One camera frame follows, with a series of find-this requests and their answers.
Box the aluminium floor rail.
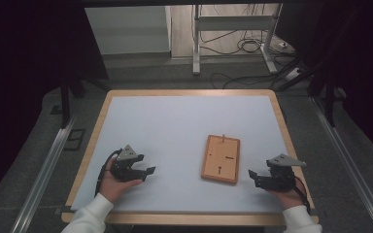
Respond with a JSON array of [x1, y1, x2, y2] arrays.
[[10, 116, 77, 233], [308, 96, 373, 233]]

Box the white metal desk frame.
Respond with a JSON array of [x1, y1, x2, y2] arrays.
[[191, 3, 280, 76]]

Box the white cabinet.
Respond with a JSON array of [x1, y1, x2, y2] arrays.
[[84, 5, 173, 56]]

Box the dark curtain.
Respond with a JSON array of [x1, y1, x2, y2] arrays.
[[0, 0, 110, 210], [274, 0, 373, 166]]

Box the white power strip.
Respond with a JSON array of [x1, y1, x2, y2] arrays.
[[284, 66, 303, 82]]

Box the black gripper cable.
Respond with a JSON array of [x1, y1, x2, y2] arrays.
[[292, 176, 312, 216], [93, 148, 124, 198]]

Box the white table mat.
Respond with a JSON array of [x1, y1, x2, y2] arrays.
[[70, 94, 307, 215]]

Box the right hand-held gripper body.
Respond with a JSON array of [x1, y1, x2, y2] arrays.
[[254, 152, 307, 193]]

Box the coiled black floor cables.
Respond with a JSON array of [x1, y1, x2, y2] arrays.
[[199, 28, 286, 56]]

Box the person's left hand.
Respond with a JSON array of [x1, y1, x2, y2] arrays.
[[98, 158, 144, 205]]

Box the wooden photo frame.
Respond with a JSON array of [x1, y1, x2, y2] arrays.
[[200, 133, 242, 185]]

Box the black floor cable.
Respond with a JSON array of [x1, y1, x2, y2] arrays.
[[209, 66, 292, 90]]

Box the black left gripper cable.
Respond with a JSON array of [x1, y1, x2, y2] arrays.
[[93, 148, 124, 198]]

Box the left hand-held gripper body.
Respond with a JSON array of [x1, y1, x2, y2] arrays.
[[109, 144, 144, 183]]

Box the black stand leg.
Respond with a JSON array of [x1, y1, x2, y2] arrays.
[[306, 62, 339, 128], [58, 72, 112, 130]]

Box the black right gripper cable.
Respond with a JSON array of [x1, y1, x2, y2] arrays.
[[292, 176, 312, 216]]

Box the person's right hand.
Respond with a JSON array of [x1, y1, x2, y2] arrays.
[[267, 185, 308, 211]]

